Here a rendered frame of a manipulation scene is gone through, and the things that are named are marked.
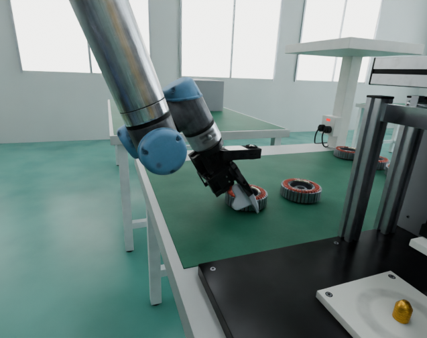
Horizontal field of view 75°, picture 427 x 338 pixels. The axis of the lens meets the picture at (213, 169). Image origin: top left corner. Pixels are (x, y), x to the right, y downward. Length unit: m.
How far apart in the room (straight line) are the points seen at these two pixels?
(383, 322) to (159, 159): 0.38
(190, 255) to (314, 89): 5.61
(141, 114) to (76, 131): 4.36
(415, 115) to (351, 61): 0.94
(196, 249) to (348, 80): 1.10
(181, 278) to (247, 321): 0.14
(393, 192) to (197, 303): 0.44
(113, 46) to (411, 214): 0.66
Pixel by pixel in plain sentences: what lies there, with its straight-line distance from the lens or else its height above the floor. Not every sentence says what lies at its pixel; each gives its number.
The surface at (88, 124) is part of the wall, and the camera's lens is 4.74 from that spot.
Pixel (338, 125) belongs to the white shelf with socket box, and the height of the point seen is 0.87.
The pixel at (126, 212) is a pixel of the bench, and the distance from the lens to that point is 1.74.
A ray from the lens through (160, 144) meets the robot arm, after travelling 0.43.
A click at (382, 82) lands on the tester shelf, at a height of 1.08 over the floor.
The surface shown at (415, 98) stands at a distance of 0.62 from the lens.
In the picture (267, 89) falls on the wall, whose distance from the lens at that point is 5.42.
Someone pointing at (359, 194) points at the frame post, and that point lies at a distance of 0.59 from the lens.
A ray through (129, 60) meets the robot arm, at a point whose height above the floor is 1.09.
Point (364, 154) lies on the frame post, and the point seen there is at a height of 0.95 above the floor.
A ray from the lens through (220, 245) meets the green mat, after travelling 0.58.
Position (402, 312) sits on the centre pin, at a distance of 0.47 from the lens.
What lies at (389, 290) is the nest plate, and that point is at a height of 0.78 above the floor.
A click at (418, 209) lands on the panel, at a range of 0.73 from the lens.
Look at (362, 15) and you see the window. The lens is 6.68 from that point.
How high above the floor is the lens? 1.08
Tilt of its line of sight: 19 degrees down
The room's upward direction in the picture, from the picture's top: 2 degrees clockwise
